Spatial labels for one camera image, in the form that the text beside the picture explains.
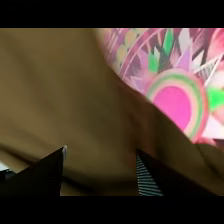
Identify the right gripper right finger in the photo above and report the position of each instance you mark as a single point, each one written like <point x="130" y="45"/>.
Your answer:
<point x="166" y="181"/>

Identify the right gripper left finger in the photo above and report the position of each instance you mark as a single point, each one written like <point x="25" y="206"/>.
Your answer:
<point x="40" y="176"/>

